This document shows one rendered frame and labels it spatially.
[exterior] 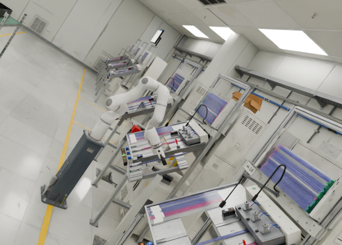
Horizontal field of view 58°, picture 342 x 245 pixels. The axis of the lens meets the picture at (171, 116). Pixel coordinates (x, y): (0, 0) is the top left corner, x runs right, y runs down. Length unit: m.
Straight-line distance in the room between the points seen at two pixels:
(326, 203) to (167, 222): 0.93
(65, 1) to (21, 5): 1.39
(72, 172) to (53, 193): 0.26
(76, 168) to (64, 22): 8.92
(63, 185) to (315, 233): 2.09
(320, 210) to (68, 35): 10.48
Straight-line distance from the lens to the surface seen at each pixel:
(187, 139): 2.98
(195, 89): 4.35
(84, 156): 2.86
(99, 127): 2.79
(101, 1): 11.43
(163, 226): 2.04
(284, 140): 2.26
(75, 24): 11.44
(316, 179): 1.87
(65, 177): 2.95
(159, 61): 7.49
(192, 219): 3.36
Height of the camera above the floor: 1.57
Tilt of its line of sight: 7 degrees down
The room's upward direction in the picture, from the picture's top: 35 degrees clockwise
